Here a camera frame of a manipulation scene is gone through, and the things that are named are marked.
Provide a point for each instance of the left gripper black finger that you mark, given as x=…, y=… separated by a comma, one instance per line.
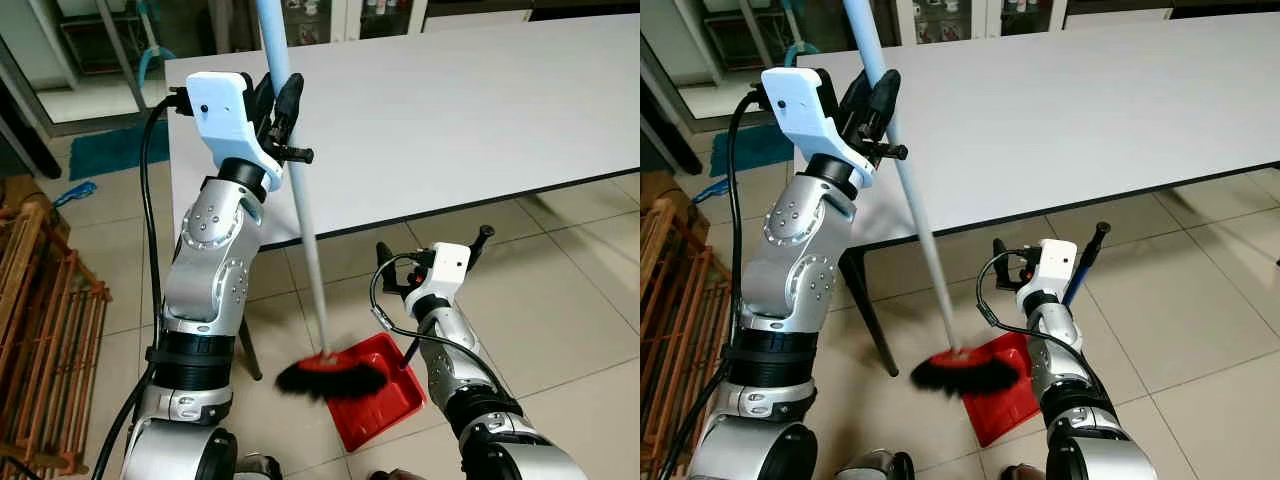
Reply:
x=288, y=105
x=878, y=105
x=834, y=92
x=261, y=95

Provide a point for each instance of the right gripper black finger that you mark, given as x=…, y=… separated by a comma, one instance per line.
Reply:
x=386, y=254
x=1001, y=250

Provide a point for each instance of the broom red head black bristles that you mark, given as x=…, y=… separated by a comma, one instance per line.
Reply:
x=310, y=250
x=925, y=240

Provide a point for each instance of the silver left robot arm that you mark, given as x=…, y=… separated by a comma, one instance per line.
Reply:
x=210, y=260
x=800, y=260

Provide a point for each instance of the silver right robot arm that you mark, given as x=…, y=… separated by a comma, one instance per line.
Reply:
x=1060, y=370
x=470, y=380

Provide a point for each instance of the teal floor mat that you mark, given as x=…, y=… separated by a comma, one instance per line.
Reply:
x=110, y=150
x=750, y=150

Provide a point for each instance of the glass sliding door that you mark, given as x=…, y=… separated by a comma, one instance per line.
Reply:
x=700, y=60
x=60, y=60

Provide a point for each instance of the white table black legs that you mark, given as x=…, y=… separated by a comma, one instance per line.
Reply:
x=450, y=120
x=1050, y=110

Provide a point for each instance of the white glass-front cabinet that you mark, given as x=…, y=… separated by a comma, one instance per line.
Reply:
x=1110, y=15
x=480, y=18

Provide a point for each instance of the folded wooden slat rack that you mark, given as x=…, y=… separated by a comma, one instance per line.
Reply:
x=680, y=340
x=45, y=330

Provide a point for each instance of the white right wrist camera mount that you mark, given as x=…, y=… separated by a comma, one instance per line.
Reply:
x=450, y=268
x=1058, y=265

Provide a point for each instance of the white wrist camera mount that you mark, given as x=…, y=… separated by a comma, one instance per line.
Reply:
x=800, y=105
x=450, y=268
x=1058, y=265
x=225, y=110

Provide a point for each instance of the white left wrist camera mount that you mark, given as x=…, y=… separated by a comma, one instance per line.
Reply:
x=800, y=105
x=225, y=110

